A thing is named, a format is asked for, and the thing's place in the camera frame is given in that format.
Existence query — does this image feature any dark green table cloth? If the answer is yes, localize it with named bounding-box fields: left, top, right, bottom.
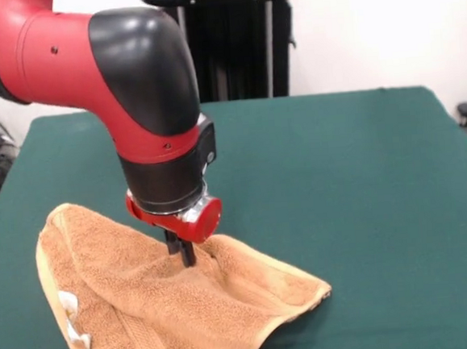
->
left=0, top=80, right=467, bottom=349

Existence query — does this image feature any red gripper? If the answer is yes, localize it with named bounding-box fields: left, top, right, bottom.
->
left=124, top=186, right=228, bottom=272

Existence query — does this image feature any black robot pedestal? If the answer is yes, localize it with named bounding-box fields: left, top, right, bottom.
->
left=137, top=0, right=318, bottom=109

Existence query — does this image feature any orange terry towel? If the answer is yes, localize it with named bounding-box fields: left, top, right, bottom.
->
left=31, top=182, right=338, bottom=349

